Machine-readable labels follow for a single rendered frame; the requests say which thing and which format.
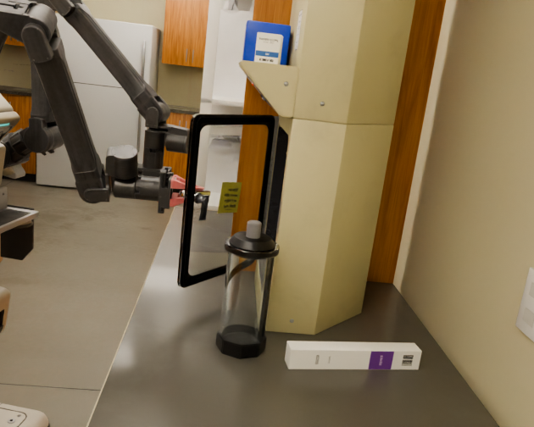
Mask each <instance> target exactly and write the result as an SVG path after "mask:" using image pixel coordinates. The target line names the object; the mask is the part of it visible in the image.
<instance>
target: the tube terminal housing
mask: <svg viewBox="0 0 534 427"><path fill-rule="evenodd" d="M414 5H415V0H292V11H291V18H290V26H291V33H290V40H289V48H288V54H287V61H286V65H287V66H294V67H298V69H299V72H298V84H297V91H296V98H295V105H294V111H293V117H291V118H285V117H281V116H280V115H278V117H279V122H278V129H279V127H282V129H283V130H284V131H285V132H286V133H287V134H288V146H287V153H286V166H285V173H284V179H283V186H282V193H281V215H280V222H279V229H278V234H277V232H276V239H275V242H276V243H277V244H278V245H279V246H280V250H279V254H278V255H277V256H276V257H275V258H274V266H273V273H272V279H271V286H270V299H269V306H268V312H267V319H266V325H265V330H266V331H274V332H285V333H296V334H307V335H315V334H318V333H320V332H321V331H323V330H326V329H328V328H330V327H332V326H334V325H336V324H339V323H341V322H342V321H345V320H347V319H350V318H352V317H353V316H355V315H357V314H360V313H361V311H362V306H363V301H364V292H365V287H366V282H367V277H368V272H369V266H370V258H371V253H372V247H373V243H374V238H375V229H376V224H377V219H378V213H379V209H380V204H381V194H382V190H383V185H384V180H385V174H386V170H387V160H388V156H389V151H390V146H391V140H392V132H393V126H394V121H395V116H396V111H397V105H398V97H399V92H400V87H401V82H402V77H403V68H404V63H405V58H406V52H407V48H408V43H409V33H410V29H411V24H412V19H413V14H414ZM301 10H303V13H302V20H301V27H300V33H299V40H298V50H294V48H295V41H296V34H297V27H298V15H299V11H301ZM278 129H277V134H278Z"/></svg>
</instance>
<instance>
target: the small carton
mask: <svg viewBox="0 0 534 427"><path fill-rule="evenodd" d="M282 42H283V36H282V35H277V34H270V33H263V32H258V34H257V41H256V49H255V57H254V62H260V63H267V64H280V62H281V49H282Z"/></svg>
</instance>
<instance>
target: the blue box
mask: <svg viewBox="0 0 534 427"><path fill-rule="evenodd" d="M258 32H263V33H270V34H277V35H282V36H283V42H282V49H281V62H280V65H286V61H287V54H288V48H289V40H290V33H291V26H290V25H281V24H274V23H267V22H260V21H254V20H248V21H247V23H246V30H245V38H244V46H243V55H242V60H246V61H253V62H254V57H255V49H256V41H257V34H258Z"/></svg>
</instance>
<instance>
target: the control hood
mask: <svg viewBox="0 0 534 427"><path fill-rule="evenodd" d="M239 67H240V68H241V69H242V71H243V72H244V74H245V75H246V76H247V77H249V78H250V80H251V81H252V82H253V84H254V85H255V86H256V87H257V88H258V89H259V91H260V92H261V94H262V95H263V96H264V98H265V99H266V100H267V102H268V103H269V104H270V106H271V107H272V108H273V109H274V110H275V111H276V112H277V113H278V114H279V115H280V116H281V117H285V118H291V117H293V111H294V105H295V98H296V91H297V84H298V72H299V69H298V67H294V66H287V65H280V64H267V63H260V62H253V61H246V60H242V61H240V62H239Z"/></svg>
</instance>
